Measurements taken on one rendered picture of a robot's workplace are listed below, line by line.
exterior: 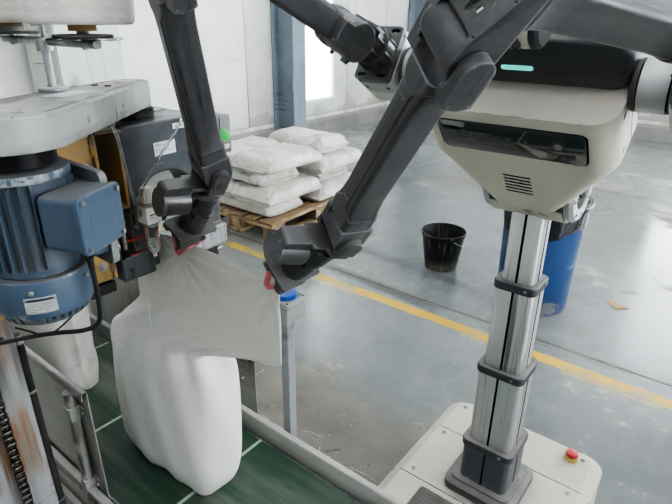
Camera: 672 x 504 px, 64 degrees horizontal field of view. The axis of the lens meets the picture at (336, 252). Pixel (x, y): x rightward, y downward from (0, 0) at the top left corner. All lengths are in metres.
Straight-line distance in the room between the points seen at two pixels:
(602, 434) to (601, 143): 1.68
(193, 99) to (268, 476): 1.05
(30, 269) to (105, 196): 0.16
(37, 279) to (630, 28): 0.88
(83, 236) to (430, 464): 1.32
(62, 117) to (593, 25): 0.71
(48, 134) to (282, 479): 1.10
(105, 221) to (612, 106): 0.85
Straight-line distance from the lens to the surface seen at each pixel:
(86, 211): 0.86
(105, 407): 1.95
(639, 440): 2.58
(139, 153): 1.21
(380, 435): 2.29
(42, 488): 1.47
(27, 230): 0.91
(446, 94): 0.60
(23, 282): 0.95
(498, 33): 0.59
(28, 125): 0.86
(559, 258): 3.11
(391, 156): 0.71
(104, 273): 1.23
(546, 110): 1.05
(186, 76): 0.95
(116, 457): 1.77
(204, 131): 1.02
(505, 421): 1.59
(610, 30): 0.72
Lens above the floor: 1.54
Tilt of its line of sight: 24 degrees down
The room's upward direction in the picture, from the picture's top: 1 degrees clockwise
